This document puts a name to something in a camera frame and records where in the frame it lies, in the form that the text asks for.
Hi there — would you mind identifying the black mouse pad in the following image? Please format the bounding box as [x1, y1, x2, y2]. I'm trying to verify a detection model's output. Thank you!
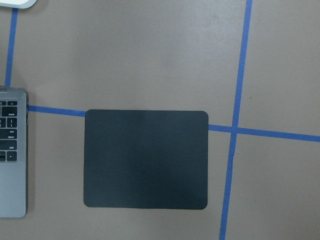
[83, 109, 209, 210]

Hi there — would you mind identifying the grey laptop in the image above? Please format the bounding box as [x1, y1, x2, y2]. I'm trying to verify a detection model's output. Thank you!
[0, 86, 28, 218]

